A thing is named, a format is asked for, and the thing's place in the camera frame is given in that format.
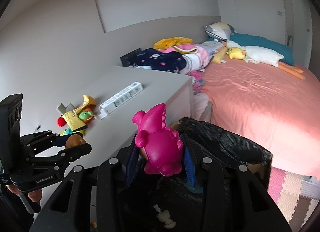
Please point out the white goose plush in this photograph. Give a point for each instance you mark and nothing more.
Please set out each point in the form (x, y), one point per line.
(256, 55)

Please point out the grey heart shaped block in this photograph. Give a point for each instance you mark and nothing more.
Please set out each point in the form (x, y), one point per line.
(61, 109)

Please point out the cable hole grommet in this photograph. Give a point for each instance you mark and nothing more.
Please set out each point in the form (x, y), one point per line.
(38, 128)

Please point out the black bag lined trash box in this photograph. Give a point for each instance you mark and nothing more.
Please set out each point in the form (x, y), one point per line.
(233, 171)

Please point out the teal pillow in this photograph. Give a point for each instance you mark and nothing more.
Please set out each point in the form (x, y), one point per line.
(245, 40)

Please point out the yellow popcorn snack bag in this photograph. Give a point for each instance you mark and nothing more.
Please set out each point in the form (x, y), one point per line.
(88, 102)

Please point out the navy patterned blanket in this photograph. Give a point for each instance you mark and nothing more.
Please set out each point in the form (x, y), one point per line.
(169, 62)

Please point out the patterned grey yellow pillow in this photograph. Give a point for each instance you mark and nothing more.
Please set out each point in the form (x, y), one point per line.
(219, 31)

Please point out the white door with handle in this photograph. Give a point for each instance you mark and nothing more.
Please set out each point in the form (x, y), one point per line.
(299, 30)

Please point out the teal yellow plush toy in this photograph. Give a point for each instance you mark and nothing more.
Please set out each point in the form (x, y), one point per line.
(68, 131)

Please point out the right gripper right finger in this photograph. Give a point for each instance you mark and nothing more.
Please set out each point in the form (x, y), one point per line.
(190, 163)

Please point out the black wall socket panel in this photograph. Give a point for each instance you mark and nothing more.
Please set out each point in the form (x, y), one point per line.
(130, 58)

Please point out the pink dinosaur toy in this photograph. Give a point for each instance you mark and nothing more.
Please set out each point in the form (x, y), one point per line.
(159, 144)

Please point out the pink white blanket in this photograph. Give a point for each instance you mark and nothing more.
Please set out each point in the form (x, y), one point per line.
(195, 56)

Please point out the red heart toy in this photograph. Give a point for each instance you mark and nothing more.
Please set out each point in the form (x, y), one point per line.
(61, 122)

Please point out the pink sheet bed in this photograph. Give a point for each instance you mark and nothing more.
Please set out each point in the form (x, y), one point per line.
(270, 107)

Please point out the green orange snail toy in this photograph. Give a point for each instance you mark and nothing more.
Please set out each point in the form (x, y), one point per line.
(86, 115)

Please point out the yellow duck plush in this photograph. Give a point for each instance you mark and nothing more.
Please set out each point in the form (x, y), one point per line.
(236, 53)

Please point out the yellow long bolster plush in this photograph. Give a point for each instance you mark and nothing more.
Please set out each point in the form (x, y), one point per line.
(219, 56)

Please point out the white long carton box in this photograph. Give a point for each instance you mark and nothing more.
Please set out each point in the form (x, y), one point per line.
(111, 104)

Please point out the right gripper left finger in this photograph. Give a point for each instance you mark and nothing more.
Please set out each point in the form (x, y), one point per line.
(130, 163)

